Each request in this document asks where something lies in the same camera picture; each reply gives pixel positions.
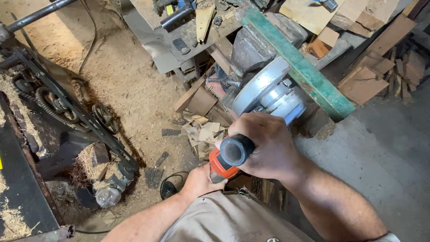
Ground person's right hand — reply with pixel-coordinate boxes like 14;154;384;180
214;112;305;186

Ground person's left hand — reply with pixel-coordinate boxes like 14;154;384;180
181;163;229;202

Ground orange angle grinder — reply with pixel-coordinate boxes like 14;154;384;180
208;56;308;184

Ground pile of small wood scraps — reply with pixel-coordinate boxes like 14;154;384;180
181;112;230;160

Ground brown square board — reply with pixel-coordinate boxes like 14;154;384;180
186;86;218;117

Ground brown wooden plank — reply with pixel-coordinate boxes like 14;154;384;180
174;77;206;113

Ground grey metal vise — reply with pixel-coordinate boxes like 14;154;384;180
230;13;308;78

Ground green metal beam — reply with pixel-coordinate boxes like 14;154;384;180
235;3;356;122

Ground person's beige shirt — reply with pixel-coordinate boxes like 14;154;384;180
161;190;316;242

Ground cluttered metal workbench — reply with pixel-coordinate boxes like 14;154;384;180
120;0;243;75

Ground pale wooden wedge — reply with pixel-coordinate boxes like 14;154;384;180
196;5;216;44

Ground heap of wooden boards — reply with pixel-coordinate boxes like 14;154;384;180
279;0;430;106

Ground dusty electric motor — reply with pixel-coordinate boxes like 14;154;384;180
93;175;135;209

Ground black belt-driven woodworking machine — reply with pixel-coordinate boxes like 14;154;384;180
0;0;140;242

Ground black power cable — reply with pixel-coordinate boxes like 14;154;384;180
159;171;191;201

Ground thin cable on sawdust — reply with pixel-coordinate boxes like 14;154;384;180
78;0;98;74

